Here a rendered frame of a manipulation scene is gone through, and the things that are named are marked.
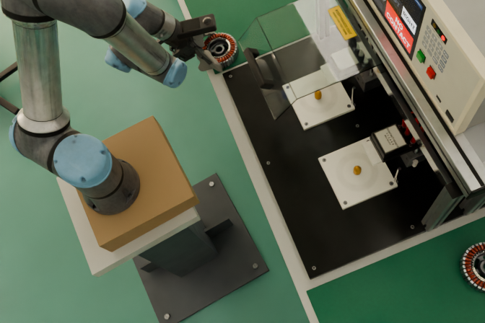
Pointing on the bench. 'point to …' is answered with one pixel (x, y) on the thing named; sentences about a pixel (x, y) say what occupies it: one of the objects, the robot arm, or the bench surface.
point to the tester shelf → (416, 89)
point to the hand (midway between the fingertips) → (220, 51)
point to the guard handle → (257, 68)
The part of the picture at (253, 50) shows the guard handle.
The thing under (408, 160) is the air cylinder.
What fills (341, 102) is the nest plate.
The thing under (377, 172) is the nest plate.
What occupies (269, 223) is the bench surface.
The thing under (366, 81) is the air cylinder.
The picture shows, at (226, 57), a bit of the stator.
